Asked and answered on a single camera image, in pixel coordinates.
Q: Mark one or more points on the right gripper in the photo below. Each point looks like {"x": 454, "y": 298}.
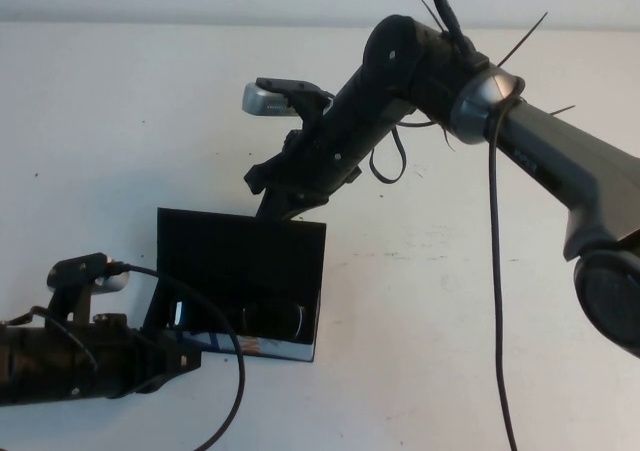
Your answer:
{"x": 295, "y": 171}

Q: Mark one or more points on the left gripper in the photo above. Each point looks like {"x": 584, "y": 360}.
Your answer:
{"x": 145, "y": 356}

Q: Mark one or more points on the black glasses case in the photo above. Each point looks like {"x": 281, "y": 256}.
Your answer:
{"x": 225, "y": 251}

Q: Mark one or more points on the black framed glasses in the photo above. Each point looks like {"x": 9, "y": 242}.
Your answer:
{"x": 260, "y": 318}

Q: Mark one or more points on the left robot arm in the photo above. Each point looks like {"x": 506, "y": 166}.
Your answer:
{"x": 50, "y": 366}

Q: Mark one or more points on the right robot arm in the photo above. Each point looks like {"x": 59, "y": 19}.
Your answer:
{"x": 550, "y": 141}

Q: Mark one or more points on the black zip tie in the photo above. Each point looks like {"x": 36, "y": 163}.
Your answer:
{"x": 446, "y": 138}
{"x": 562, "y": 110}
{"x": 522, "y": 39}
{"x": 429, "y": 10}

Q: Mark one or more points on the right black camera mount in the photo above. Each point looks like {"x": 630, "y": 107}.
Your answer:
{"x": 312, "y": 111}

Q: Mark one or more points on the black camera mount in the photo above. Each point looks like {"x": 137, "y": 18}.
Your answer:
{"x": 75, "y": 301}
{"x": 312, "y": 111}

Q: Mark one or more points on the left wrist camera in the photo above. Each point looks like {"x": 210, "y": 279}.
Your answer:
{"x": 112, "y": 283}

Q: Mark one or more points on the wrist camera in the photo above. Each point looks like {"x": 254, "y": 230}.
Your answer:
{"x": 262, "y": 101}
{"x": 112, "y": 283}

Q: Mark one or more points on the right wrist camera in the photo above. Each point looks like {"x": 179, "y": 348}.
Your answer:
{"x": 262, "y": 101}

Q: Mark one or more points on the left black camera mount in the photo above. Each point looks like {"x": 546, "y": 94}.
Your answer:
{"x": 75, "y": 301}

